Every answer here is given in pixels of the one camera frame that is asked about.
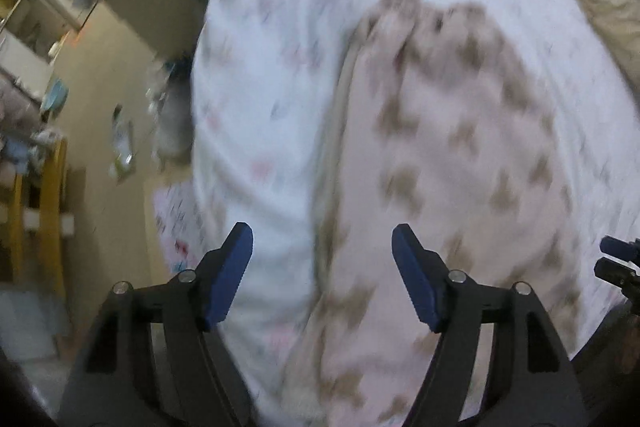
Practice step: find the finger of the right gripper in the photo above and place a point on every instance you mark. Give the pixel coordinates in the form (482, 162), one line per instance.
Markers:
(618, 275)
(625, 251)

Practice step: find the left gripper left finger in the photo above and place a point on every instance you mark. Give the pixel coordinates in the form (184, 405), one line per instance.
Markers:
(222, 271)

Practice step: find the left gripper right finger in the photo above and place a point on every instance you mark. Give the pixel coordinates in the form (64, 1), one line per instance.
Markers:
(424, 275)

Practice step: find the pink bear print pants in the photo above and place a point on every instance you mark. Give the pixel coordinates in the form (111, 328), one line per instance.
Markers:
(436, 124)

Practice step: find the plastic bottle on floor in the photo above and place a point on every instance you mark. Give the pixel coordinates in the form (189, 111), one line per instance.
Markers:
(122, 140)

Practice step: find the yellow wooden rack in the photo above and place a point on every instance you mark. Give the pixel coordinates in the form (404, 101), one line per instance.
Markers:
(47, 222)

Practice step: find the white floral bed sheet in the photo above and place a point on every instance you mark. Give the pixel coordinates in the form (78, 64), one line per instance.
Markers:
(264, 81)

